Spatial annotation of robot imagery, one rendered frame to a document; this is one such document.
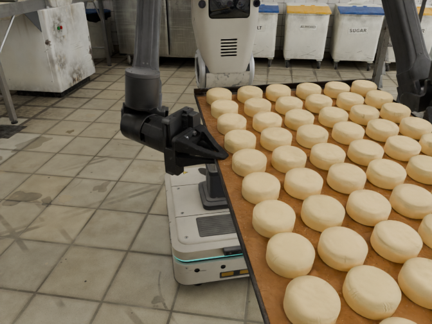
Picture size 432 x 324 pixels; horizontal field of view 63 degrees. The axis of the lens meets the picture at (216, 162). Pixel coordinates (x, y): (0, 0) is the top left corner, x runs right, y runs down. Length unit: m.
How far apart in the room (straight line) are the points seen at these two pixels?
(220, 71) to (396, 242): 1.03
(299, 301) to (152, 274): 1.38
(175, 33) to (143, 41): 4.11
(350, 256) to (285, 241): 0.07
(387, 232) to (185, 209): 1.26
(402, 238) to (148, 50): 0.53
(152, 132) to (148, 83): 0.08
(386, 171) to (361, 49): 4.58
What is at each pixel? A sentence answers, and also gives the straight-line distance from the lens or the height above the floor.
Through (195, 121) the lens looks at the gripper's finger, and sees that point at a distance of 0.57.
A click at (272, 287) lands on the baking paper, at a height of 0.95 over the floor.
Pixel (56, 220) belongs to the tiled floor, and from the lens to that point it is 2.15.
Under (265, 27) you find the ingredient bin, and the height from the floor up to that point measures 0.51.
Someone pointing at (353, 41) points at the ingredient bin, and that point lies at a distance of 5.04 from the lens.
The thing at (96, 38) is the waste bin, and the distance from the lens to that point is 5.67.
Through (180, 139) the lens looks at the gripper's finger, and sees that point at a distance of 0.54.
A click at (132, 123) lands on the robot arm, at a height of 0.99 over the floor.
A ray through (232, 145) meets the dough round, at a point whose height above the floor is 0.99.
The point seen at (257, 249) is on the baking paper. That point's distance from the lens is 0.41.
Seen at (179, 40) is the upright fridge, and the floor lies 0.37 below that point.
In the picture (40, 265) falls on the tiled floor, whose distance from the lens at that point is 1.91.
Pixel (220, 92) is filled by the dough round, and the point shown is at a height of 1.01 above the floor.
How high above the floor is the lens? 1.23
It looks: 29 degrees down
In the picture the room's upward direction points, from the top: straight up
